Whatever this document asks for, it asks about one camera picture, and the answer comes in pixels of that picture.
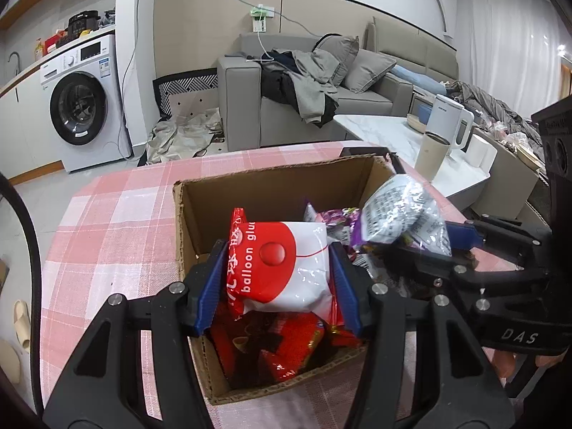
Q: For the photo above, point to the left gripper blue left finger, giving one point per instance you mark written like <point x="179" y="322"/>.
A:
<point x="101" y="385"/>

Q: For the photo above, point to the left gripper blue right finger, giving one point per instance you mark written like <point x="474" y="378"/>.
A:
<point x="455" y="385"/>

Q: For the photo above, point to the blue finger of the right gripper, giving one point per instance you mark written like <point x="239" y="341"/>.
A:
<point x="453" y="277"/>
<point x="464" y="234"/>

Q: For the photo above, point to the silver purple snack bag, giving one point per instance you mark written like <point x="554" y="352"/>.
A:
<point x="340" y="224"/>
<point x="402" y="207"/>

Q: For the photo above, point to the red cone snack bag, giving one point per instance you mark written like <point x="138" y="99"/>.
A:
<point x="260" y="349"/>

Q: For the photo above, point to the red white balloon snack bag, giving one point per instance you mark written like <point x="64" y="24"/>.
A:
<point x="280" y="267"/>

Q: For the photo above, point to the person's right hand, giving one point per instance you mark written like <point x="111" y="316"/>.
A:
<point x="505" y="363"/>

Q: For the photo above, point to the white marble coffee table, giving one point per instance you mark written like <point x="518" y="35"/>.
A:
<point x="455" y="174"/>

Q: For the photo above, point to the white paper roll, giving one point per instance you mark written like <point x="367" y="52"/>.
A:
<point x="480" y="153"/>

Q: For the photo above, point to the white electric kettle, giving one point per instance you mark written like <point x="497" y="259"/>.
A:
<point x="450" y="121"/>

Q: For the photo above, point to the pink plaid tablecloth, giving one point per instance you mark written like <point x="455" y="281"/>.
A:
<point x="135" y="232"/>

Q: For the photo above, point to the grey sofa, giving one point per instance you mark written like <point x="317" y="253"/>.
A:
<point x="252" y="121"/>

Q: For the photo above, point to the brown SF cardboard box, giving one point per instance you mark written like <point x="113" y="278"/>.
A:
<point x="275" y="318"/>

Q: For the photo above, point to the grey pillow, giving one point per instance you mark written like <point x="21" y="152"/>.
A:
<point x="367" y="68"/>
<point x="345" y="49"/>

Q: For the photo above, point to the grey and black clothes pile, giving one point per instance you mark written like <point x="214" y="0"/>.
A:
<point x="301" y="79"/>

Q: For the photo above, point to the white washing machine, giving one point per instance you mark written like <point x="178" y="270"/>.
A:
<point x="82" y="89"/>

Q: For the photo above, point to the black patterned chair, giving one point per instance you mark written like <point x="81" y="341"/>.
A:
<point x="186" y="93"/>

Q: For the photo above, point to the black plastic frame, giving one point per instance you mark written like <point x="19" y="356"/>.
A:
<point x="389" y="157"/>

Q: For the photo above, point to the wall power socket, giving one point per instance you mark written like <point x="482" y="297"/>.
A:
<point x="260" y="14"/>

